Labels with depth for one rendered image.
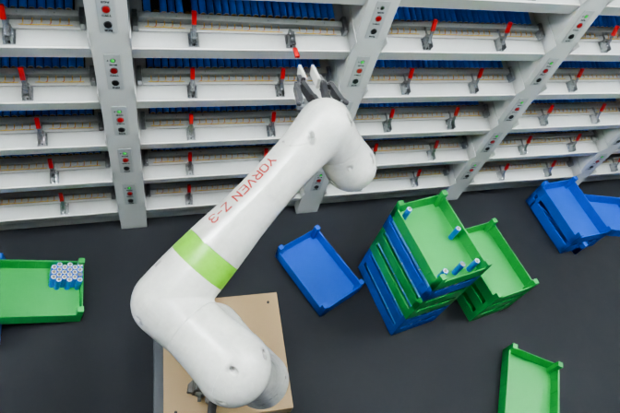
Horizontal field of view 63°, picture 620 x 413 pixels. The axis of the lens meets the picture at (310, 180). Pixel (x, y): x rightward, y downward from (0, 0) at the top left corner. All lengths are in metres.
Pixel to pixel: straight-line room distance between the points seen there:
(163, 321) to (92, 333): 1.04
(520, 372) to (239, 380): 1.52
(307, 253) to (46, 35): 1.21
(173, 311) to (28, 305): 1.11
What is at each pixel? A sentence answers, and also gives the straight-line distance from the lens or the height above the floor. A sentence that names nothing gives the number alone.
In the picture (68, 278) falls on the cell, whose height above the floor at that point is 0.08.
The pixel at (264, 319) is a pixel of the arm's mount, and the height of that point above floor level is 0.33.
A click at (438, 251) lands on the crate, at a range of 1.75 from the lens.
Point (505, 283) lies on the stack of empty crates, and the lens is 2.13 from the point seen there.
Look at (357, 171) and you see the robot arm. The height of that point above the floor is 1.02.
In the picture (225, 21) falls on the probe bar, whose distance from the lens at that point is 1.44.
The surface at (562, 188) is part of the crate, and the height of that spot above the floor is 0.08.
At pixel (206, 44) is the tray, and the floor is 0.88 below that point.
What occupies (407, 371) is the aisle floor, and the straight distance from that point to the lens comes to 1.99.
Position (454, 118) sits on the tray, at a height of 0.55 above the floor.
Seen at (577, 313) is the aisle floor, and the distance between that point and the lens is 2.48.
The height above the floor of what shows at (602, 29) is 0.93.
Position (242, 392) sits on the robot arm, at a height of 0.94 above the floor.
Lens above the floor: 1.77
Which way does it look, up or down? 51 degrees down
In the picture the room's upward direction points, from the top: 19 degrees clockwise
